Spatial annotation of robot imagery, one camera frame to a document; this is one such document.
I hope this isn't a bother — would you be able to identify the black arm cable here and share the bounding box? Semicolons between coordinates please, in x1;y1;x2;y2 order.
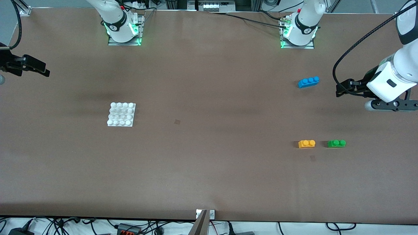
0;0;22;50
332;2;418;97

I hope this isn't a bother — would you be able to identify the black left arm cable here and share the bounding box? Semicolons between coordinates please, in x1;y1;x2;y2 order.
332;2;418;97

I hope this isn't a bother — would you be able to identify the black connector with orange levers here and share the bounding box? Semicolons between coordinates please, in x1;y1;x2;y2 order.
117;223;141;235

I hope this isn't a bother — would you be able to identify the white power strip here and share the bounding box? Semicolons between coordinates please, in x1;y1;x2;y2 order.
198;1;236;13

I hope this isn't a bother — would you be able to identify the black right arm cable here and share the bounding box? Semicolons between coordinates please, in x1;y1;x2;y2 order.
0;0;22;50

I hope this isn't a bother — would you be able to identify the blue three-stud block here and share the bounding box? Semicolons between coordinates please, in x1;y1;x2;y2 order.
298;76;320;88

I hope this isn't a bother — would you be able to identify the long black table cable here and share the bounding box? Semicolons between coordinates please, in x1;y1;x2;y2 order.
209;12;288;30

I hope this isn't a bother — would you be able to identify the white studded base plate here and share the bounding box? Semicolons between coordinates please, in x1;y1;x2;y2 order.
107;102;136;127

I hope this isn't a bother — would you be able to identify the silver clamp bracket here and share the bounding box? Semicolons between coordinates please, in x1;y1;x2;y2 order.
196;209;216;220

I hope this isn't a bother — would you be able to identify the black cable loop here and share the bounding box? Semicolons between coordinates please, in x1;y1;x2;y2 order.
326;223;357;231

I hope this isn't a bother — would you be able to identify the grey-brown camera stand post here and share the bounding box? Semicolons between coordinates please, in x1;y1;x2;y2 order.
189;210;209;235

